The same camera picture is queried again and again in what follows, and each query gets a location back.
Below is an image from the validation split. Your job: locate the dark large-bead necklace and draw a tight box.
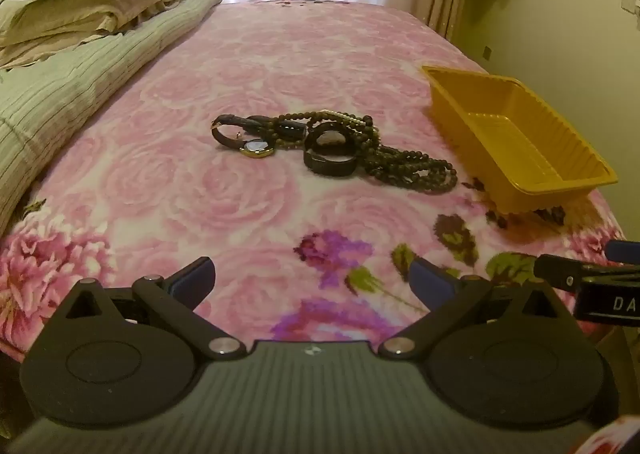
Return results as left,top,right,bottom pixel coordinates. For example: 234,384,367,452
357,114,459,195

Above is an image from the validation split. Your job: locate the beige striped curtain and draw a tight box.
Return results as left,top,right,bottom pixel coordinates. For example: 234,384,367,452
424,0,470,44

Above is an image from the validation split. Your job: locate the green striped quilt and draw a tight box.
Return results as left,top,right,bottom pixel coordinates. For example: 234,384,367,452
0,0,225,237

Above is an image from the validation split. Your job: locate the white pearl necklace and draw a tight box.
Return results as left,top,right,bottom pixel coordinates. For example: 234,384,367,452
320,109,368,126

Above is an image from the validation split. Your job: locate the pink floral blanket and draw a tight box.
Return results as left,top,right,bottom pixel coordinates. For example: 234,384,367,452
0,0,640,367

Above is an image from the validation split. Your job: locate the brown pillow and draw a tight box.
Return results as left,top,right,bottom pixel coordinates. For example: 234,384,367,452
0,0,189,69

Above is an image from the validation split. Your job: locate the brown small-bead necklace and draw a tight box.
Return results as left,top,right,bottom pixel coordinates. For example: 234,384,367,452
264,109,351,152

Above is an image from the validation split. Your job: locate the yellow plastic tray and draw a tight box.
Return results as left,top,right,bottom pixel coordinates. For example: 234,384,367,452
421,65,620,215

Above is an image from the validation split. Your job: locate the brown strap gold watch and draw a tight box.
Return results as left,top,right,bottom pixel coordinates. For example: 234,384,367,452
211,113,277,161

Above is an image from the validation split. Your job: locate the red white printed cloth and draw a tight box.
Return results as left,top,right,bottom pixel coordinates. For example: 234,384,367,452
575,413,640,454

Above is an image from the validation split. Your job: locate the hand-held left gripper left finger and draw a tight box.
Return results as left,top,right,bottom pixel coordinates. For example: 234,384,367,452
65,256,246,361

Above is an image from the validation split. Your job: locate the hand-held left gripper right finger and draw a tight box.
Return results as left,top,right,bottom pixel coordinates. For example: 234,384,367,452
377,256,571,360

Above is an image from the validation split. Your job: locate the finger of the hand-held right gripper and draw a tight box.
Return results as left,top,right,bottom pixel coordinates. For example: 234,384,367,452
604,240,640,266
534,254,640,292

